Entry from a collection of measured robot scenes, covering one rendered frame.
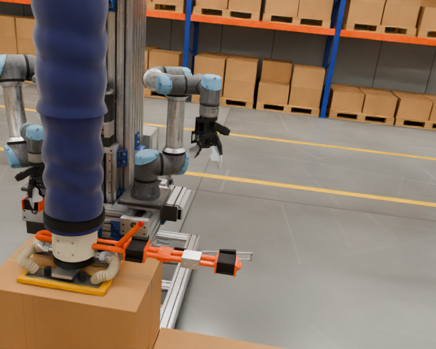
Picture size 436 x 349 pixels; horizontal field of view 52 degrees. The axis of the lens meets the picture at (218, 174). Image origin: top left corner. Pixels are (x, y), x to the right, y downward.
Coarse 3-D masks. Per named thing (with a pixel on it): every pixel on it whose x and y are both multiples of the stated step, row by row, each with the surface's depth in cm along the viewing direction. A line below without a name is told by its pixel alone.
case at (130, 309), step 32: (32, 256) 187; (0, 288) 166; (32, 288) 168; (128, 288) 173; (160, 288) 201; (0, 320) 171; (32, 320) 169; (64, 320) 167; (96, 320) 165; (128, 320) 163
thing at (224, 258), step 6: (216, 258) 170; (222, 258) 170; (228, 258) 171; (234, 258) 171; (216, 264) 168; (222, 264) 168; (228, 264) 168; (234, 264) 168; (216, 270) 170; (222, 270) 170; (228, 270) 169; (234, 270) 168; (234, 276) 169
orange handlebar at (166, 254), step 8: (40, 232) 178; (48, 232) 179; (48, 240) 175; (104, 240) 177; (112, 240) 177; (96, 248) 173; (104, 248) 173; (112, 248) 173; (120, 248) 173; (152, 248) 175; (160, 248) 175; (168, 248) 175; (152, 256) 171; (160, 256) 171; (168, 256) 171; (176, 256) 171; (208, 256) 174; (200, 264) 170; (208, 264) 170; (240, 264) 171
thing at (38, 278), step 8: (24, 272) 173; (40, 272) 173; (48, 272) 171; (80, 272) 176; (24, 280) 169; (32, 280) 169; (40, 280) 169; (48, 280) 169; (56, 280) 169; (64, 280) 169; (72, 280) 170; (80, 280) 170; (88, 280) 171; (56, 288) 168; (64, 288) 168; (72, 288) 167; (80, 288) 167; (88, 288) 167; (96, 288) 168; (104, 288) 168
